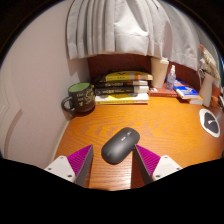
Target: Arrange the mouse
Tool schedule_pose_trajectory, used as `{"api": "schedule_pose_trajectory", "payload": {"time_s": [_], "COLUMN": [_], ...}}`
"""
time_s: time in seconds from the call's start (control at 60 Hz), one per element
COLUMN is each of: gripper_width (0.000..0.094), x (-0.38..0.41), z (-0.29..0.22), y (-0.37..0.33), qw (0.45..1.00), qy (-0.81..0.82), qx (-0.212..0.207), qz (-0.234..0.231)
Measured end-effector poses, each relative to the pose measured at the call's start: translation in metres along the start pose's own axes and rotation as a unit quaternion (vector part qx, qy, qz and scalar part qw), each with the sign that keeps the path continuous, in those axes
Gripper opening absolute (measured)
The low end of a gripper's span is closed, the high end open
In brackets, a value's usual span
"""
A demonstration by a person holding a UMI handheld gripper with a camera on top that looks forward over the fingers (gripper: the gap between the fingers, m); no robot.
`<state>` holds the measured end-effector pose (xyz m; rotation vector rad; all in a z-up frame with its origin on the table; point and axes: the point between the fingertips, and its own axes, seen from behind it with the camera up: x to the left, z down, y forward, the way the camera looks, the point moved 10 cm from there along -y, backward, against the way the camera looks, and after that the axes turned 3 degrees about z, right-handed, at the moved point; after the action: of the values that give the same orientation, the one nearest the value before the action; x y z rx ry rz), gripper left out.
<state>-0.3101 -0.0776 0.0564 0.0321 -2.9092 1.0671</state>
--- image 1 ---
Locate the black spine book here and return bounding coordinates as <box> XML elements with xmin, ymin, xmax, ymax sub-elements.
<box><xmin>94</xmin><ymin>80</ymin><xmax>149</xmax><ymax>89</ymax></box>
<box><xmin>93</xmin><ymin>85</ymin><xmax>150</xmax><ymax>96</ymax></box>

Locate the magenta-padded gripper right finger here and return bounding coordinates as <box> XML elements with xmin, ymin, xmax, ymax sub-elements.
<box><xmin>133</xmin><ymin>144</ymin><xmax>184</xmax><ymax>186</ymax></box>

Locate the white vase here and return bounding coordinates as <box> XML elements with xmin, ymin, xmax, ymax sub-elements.
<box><xmin>198</xmin><ymin>72</ymin><xmax>215</xmax><ymax>108</ymax></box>

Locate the cream tumbler with lid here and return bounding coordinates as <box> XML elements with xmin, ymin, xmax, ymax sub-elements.
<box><xmin>150</xmin><ymin>56</ymin><xmax>170</xmax><ymax>89</ymax></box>

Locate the dark mug with green inside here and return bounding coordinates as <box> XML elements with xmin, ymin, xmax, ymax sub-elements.
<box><xmin>60</xmin><ymin>82</ymin><xmax>97</xmax><ymax>114</ymax></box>

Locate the red book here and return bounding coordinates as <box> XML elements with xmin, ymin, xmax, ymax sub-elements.
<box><xmin>148</xmin><ymin>83</ymin><xmax>180</xmax><ymax>98</ymax></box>

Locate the blue cover book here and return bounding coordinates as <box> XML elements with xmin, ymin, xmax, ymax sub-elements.
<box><xmin>173</xmin><ymin>78</ymin><xmax>201</xmax><ymax>100</ymax></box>

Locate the dark grey computer mouse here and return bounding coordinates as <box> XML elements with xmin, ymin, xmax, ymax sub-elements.
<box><xmin>100</xmin><ymin>126</ymin><xmax>141</xmax><ymax>165</ymax></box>

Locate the clear spray bottle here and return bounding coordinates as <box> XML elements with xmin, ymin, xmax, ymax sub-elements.
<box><xmin>165</xmin><ymin>64</ymin><xmax>177</xmax><ymax>92</ymax></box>

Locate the orange cover book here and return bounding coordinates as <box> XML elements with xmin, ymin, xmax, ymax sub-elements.
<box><xmin>189</xmin><ymin>95</ymin><xmax>205</xmax><ymax>106</ymax></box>

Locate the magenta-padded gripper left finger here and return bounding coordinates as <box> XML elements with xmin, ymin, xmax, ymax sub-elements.
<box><xmin>44</xmin><ymin>144</ymin><xmax>95</xmax><ymax>187</ymax></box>

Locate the white and grey mouse pad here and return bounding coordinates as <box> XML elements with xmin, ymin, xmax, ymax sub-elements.
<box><xmin>198</xmin><ymin>108</ymin><xmax>221</xmax><ymax>138</ymax></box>

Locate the white curtain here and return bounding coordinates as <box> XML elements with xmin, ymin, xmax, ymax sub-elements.
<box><xmin>65</xmin><ymin>0</ymin><xmax>214</xmax><ymax>72</ymax></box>

